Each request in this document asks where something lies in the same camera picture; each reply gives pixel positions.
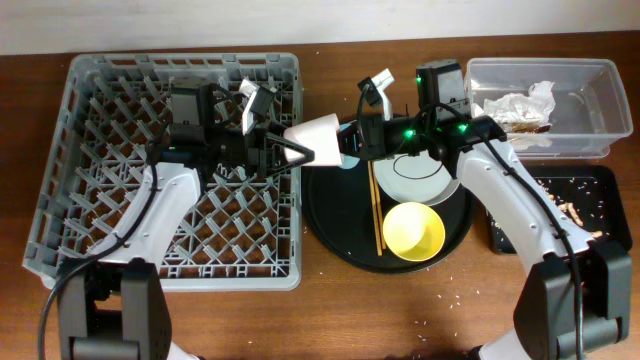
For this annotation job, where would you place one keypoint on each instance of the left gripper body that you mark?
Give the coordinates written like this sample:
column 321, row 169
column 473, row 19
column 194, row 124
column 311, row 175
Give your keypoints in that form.
column 233, row 146

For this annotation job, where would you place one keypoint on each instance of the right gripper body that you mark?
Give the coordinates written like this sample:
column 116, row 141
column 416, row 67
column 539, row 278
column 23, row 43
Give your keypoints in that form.
column 401, row 135

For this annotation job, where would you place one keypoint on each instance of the pink plastic cup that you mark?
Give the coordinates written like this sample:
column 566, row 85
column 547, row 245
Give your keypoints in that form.
column 320, row 136

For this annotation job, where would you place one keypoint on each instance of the wooden chopstick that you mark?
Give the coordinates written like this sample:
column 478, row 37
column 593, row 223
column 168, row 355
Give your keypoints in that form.
column 381, row 221
column 375, row 207

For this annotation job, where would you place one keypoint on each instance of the blue plastic cup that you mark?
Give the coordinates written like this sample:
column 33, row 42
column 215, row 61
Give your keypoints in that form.
column 349, row 162

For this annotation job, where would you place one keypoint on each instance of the grey round plate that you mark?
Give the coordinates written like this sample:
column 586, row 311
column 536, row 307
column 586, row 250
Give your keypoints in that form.
column 418, row 179

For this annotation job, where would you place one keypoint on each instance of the yellow bowl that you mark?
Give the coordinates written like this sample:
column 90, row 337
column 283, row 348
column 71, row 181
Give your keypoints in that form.
column 414, row 232

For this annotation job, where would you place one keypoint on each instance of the foil paper wrapper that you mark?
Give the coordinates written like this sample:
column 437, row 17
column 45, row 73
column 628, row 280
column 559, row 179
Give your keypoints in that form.
column 522, row 115

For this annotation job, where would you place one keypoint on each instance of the food scraps and rice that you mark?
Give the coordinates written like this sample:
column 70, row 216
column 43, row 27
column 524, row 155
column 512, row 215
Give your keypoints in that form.
column 566, row 208

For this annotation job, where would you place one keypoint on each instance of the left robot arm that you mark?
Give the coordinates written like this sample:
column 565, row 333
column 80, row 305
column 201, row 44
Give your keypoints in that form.
column 111, row 304

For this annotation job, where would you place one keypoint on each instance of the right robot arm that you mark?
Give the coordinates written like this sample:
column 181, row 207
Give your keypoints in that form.
column 577, row 295

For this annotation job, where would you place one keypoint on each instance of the grey dishwasher rack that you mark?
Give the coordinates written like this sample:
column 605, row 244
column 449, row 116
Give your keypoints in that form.
column 242, row 235

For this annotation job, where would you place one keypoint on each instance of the round black tray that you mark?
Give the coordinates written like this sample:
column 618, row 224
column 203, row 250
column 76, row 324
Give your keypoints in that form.
column 337, row 206

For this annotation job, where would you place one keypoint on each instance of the clear plastic bin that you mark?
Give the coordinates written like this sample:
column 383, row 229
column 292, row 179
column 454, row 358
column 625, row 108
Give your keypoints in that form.
column 591, row 108

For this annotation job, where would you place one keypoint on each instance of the black rectangular tray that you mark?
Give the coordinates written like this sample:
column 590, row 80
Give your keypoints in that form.
column 594, row 192

